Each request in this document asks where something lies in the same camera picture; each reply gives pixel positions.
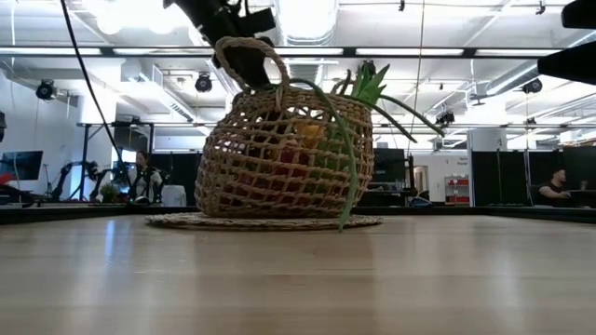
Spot green onion bunch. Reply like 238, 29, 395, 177
288, 77, 446, 234

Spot white round container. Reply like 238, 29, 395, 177
159, 184, 188, 208

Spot woven wicker basket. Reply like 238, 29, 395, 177
194, 35, 376, 221

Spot person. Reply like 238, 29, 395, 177
127, 149, 165, 207
536, 167, 575, 208

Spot background robot arms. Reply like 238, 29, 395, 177
47, 159, 102, 202

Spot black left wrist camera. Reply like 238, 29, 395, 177
238, 6, 278, 37

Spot round woven mat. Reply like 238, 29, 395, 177
143, 210, 385, 233

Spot silver ceiling air duct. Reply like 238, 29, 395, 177
274, 0, 341, 47

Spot green husked corn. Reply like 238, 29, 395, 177
349, 60, 393, 107

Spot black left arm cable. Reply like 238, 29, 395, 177
59, 0, 130, 183

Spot red round produce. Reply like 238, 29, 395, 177
278, 149, 303, 177

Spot yellow bell pepper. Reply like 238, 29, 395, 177
292, 121, 328, 146

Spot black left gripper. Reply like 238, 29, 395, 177
162, 0, 277, 90

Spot computer monitor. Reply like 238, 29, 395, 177
0, 149, 45, 182

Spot shelf with red bins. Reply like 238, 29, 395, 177
443, 173, 472, 207

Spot small green plant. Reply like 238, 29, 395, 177
99, 182, 119, 204

